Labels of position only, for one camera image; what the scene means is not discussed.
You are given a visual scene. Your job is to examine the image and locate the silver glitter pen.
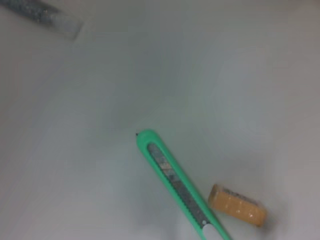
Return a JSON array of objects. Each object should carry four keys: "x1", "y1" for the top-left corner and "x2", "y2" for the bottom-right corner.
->
[{"x1": 0, "y1": 0, "x2": 85, "y2": 41}]

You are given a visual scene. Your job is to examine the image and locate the mint green utility knife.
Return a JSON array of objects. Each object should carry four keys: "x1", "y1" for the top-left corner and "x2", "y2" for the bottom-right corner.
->
[{"x1": 135, "y1": 128, "x2": 233, "y2": 240}]

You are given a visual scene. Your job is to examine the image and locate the small tan cork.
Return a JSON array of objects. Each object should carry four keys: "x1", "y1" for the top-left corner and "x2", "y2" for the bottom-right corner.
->
[{"x1": 207, "y1": 183, "x2": 268, "y2": 228}]

